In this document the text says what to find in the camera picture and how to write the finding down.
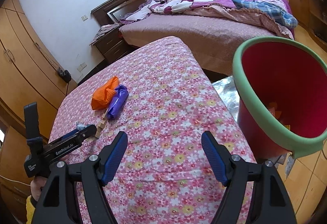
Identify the person's left hand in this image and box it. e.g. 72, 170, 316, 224
30, 176, 47, 201

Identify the wooden block strip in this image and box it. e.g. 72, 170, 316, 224
95, 109, 109, 139

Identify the purple plastic wrapper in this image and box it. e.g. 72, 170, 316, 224
106, 84, 129, 119

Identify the wooden wardrobe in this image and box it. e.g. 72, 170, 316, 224
1, 0, 77, 223

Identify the pink floral tablecloth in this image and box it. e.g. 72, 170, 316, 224
50, 36, 254, 223

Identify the dark wooden nightstand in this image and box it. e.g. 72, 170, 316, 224
90, 24, 134, 64

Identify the red bucket green rim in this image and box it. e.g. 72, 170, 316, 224
233, 36, 326, 160

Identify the wooden bed with headboard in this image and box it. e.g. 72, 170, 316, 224
91, 0, 277, 75

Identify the purple white quilt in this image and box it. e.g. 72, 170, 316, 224
120, 0, 294, 39

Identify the blue plaid clothing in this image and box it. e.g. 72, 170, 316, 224
232, 0, 298, 29

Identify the black plug on wall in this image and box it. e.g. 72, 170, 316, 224
57, 68, 72, 83

